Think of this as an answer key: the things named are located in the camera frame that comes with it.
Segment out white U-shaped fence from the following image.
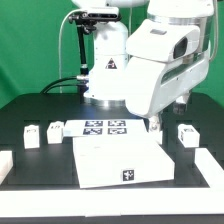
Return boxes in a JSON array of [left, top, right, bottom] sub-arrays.
[[0, 148, 224, 218]]

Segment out grey cable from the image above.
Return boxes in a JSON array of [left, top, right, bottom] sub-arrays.
[[58, 8, 84, 94]]

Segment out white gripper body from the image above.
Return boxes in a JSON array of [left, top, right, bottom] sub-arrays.
[[125, 19, 209, 118]]

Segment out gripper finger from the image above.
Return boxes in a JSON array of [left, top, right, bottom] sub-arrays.
[[149, 115, 161, 132], [173, 93, 190, 115]]

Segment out white square tabletop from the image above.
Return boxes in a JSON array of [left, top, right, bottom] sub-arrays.
[[73, 136, 175, 188]]

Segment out black camera on stand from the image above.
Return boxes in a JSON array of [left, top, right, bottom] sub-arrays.
[[68, 7, 121, 93]]

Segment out black cables at base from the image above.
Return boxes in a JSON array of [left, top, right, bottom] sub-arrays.
[[40, 75, 90, 94]]

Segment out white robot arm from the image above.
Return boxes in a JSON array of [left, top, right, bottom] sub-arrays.
[[72, 0, 217, 129]]

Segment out white sheet with markers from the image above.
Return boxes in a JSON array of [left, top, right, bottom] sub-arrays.
[[63, 119, 146, 137]]

